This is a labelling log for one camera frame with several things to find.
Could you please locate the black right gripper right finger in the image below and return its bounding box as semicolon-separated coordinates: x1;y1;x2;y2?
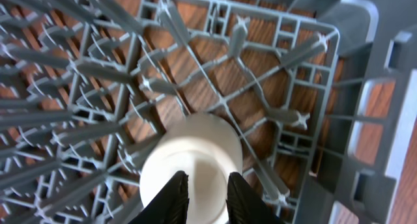
226;172;283;224

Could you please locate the white cup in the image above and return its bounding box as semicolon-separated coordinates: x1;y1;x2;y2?
139;113;243;224

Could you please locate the grey plastic dish rack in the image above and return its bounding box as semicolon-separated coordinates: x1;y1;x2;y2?
1;0;416;223

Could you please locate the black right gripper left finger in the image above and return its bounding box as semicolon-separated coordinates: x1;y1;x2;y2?
129;171;190;224

